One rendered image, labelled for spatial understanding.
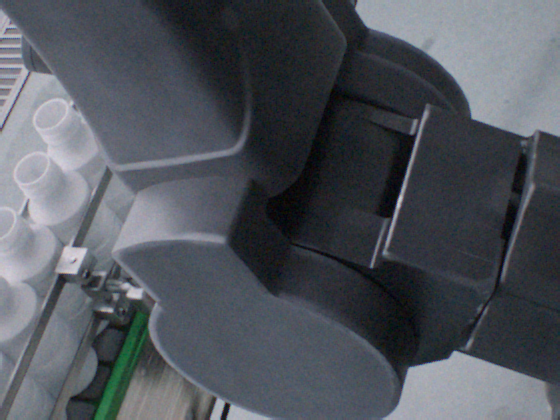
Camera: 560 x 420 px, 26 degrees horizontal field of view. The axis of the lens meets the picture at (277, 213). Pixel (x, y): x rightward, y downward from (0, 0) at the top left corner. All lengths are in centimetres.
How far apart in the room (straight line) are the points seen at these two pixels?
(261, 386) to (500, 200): 9
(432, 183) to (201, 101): 7
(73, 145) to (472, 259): 82
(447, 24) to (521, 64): 21
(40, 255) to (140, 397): 18
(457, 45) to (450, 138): 226
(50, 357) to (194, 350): 73
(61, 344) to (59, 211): 12
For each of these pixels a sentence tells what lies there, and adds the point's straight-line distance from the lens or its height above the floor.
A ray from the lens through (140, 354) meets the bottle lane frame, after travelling 116.
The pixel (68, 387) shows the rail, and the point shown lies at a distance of 111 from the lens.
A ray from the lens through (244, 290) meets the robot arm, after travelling 32.
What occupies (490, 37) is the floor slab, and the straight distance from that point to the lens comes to 260.
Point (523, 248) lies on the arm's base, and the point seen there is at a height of 160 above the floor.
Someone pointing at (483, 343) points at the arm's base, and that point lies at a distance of 35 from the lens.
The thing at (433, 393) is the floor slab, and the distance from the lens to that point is 216.
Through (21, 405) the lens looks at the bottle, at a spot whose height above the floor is 108.
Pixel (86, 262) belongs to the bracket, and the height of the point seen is 111.
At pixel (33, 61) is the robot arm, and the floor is 138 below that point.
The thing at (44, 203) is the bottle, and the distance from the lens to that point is 110.
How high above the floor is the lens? 188
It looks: 49 degrees down
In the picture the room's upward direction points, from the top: 33 degrees counter-clockwise
